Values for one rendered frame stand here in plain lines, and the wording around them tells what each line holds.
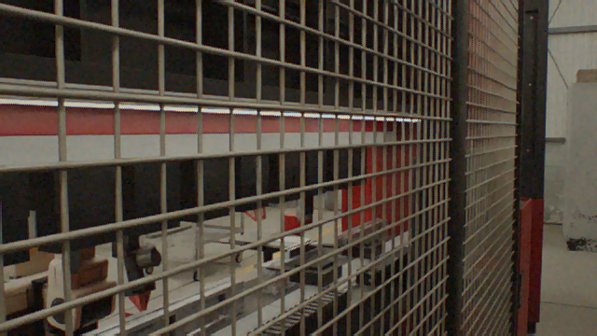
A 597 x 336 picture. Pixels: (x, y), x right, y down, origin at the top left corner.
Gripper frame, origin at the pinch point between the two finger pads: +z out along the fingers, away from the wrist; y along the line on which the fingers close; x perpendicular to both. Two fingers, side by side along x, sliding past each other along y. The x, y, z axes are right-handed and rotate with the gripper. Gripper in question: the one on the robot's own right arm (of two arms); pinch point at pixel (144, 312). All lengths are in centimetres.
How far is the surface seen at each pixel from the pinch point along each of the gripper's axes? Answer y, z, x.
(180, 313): 40, -5, -31
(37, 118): 49, -52, -70
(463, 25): 123, -45, -68
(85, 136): 49, -49, -59
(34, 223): 38, -34, -66
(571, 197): 161, 52, 542
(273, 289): 43.0, 1.1, 13.5
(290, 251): 46, -9, 26
